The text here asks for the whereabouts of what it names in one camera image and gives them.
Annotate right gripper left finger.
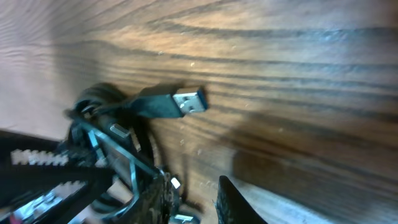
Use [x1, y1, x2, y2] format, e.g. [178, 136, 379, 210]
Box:
[118, 173, 182, 224]

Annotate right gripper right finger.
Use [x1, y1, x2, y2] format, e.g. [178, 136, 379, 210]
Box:
[215, 175, 267, 224]

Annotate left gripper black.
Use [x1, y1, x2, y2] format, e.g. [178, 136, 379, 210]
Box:
[1, 130, 162, 223]

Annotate black USB-A cable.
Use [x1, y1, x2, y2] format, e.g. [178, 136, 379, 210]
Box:
[63, 82, 209, 175]

